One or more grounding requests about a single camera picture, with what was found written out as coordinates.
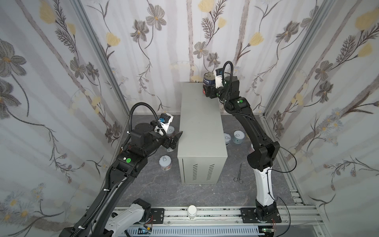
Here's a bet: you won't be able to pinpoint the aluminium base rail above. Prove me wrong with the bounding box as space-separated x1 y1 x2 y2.
79 205 329 237

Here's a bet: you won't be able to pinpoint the white can right of cabinet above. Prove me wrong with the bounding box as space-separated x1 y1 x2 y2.
224 133 232 146

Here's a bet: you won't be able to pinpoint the pink label can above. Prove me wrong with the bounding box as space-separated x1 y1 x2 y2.
159 155 172 171

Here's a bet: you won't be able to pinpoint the metal scissors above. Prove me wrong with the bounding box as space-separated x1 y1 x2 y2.
234 164 243 184

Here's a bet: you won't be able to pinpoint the teal label can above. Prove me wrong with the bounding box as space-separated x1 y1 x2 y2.
232 130 245 144

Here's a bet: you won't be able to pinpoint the dark blue tomato can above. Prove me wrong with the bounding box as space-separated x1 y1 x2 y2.
203 72 216 87

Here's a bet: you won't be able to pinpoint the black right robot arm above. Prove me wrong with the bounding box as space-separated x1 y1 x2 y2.
203 61 282 223

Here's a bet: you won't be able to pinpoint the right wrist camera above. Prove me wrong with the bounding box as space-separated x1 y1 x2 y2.
214 68 223 88

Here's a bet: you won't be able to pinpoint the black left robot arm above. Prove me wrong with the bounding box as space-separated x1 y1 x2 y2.
60 102 182 237

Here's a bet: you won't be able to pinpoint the pink can near cabinet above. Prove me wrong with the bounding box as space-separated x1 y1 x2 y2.
166 126 175 134

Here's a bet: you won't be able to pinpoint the grey metal cabinet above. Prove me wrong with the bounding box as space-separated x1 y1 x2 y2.
177 83 228 185

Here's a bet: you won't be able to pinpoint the white knob on rail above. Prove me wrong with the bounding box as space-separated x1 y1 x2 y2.
187 205 197 219

